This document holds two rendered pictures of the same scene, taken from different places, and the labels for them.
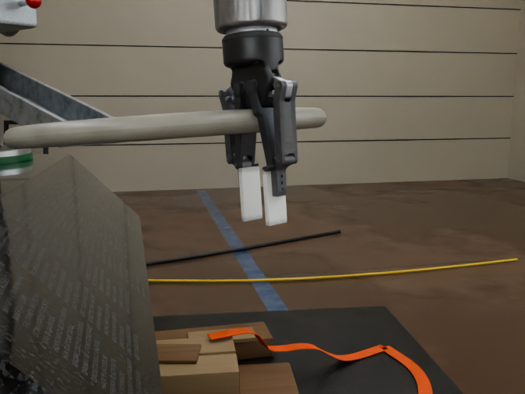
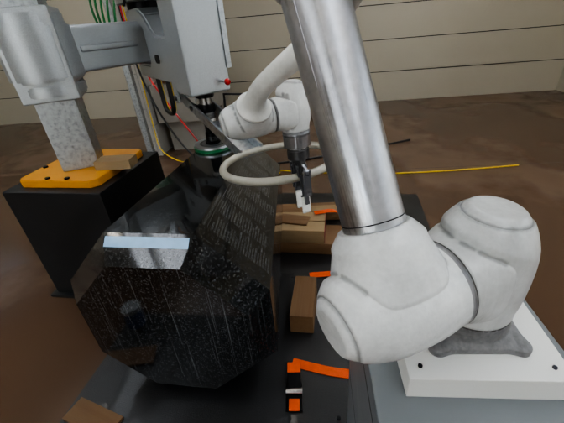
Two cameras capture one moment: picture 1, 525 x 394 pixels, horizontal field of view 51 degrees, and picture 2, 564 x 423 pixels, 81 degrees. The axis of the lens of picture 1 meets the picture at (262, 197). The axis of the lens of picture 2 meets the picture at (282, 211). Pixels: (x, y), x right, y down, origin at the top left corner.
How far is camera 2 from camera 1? 0.62 m
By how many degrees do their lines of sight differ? 27
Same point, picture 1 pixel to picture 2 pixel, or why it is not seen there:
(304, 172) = (400, 91)
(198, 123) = (278, 181)
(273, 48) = (303, 156)
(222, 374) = (316, 232)
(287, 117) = (307, 181)
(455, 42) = not seen: outside the picture
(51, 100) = not seen: hidden behind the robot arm
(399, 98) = (477, 33)
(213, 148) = not seen: hidden behind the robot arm
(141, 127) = (259, 183)
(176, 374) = (297, 230)
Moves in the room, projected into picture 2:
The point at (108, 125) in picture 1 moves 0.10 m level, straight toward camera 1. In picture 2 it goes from (249, 181) to (246, 195)
